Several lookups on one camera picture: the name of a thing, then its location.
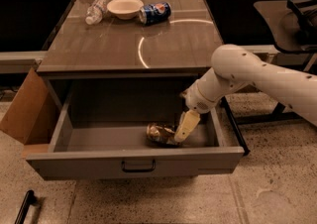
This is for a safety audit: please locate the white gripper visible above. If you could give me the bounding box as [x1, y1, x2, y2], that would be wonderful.
[174, 81, 220, 143]

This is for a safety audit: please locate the crushed orange can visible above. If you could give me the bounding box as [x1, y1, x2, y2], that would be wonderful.
[146, 123, 179, 147]

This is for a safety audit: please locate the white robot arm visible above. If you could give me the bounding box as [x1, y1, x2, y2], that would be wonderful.
[174, 45, 317, 143]

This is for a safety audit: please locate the grey cabinet with counter top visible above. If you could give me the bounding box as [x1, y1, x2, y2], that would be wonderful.
[36, 0, 234, 110]

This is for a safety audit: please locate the open grey top drawer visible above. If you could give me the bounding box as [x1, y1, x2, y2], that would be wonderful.
[26, 79, 244, 180]

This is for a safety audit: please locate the blue Pepsi can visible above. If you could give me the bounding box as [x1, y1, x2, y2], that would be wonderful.
[139, 2, 171, 26]

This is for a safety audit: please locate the white paper bowl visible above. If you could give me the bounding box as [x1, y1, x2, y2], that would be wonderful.
[107, 0, 144, 20]

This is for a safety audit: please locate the clear plastic water bottle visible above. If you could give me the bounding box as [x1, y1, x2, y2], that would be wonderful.
[85, 0, 109, 25]

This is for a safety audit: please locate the black drawer slide rail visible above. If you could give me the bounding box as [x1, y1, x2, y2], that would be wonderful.
[221, 97, 250, 156]

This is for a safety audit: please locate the black drawer handle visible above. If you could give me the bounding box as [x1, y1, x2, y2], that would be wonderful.
[121, 160, 157, 173]

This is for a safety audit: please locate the black metal stand frame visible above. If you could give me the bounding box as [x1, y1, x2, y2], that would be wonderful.
[236, 103, 300, 125]

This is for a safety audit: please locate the grey chair with black frame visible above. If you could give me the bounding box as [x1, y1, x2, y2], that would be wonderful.
[254, 0, 317, 54]

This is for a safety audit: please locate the black handle bar on floor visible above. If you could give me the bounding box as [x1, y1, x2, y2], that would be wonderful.
[14, 190, 37, 224]

